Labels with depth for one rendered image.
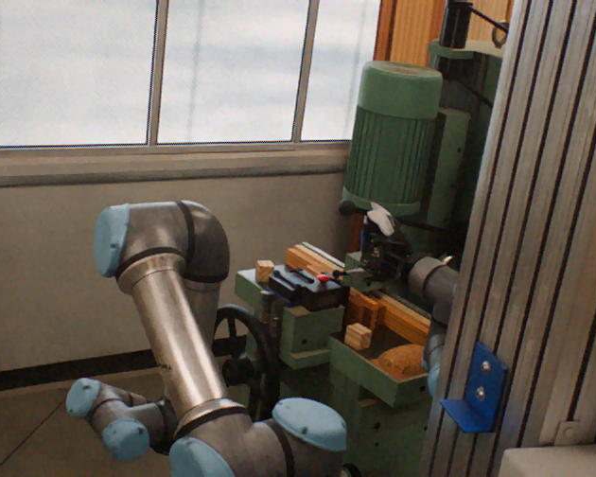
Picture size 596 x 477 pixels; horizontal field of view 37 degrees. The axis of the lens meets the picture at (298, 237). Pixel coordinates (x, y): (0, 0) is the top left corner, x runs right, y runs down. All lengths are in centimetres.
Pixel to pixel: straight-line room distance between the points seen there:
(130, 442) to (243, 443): 41
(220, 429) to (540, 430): 48
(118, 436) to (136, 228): 41
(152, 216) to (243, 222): 205
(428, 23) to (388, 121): 170
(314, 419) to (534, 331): 44
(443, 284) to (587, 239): 69
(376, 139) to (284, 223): 173
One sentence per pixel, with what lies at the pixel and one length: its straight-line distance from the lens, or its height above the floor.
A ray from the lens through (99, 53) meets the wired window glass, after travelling 319.
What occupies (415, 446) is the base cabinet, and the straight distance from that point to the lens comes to 214.
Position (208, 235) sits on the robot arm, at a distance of 154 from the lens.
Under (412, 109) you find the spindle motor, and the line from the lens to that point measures 192.
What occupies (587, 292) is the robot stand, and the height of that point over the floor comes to 142.
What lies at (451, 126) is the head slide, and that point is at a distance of 203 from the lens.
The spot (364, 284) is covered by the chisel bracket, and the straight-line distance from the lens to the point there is 206.
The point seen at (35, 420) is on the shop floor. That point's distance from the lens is 331.
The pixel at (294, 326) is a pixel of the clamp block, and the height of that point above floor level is 94.
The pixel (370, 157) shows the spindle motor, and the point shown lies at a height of 128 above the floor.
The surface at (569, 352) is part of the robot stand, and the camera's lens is 103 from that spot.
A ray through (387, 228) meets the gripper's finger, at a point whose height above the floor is 119.
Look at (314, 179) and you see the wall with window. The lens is 364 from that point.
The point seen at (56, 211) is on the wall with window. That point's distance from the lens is 321.
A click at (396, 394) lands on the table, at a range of 186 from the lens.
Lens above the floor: 175
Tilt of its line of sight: 20 degrees down
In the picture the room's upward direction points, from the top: 8 degrees clockwise
